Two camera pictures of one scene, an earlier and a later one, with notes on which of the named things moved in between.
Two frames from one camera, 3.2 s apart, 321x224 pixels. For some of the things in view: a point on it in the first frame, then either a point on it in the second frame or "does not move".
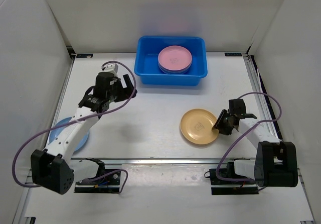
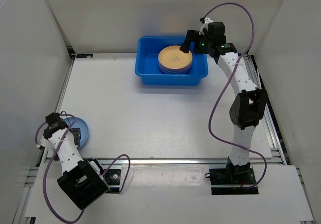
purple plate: (174, 72) does not move
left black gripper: (128, 92) to (76, 133)
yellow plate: (196, 126) to (172, 57)
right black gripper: (219, 124) to (191, 36)
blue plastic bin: (146, 65) does not move
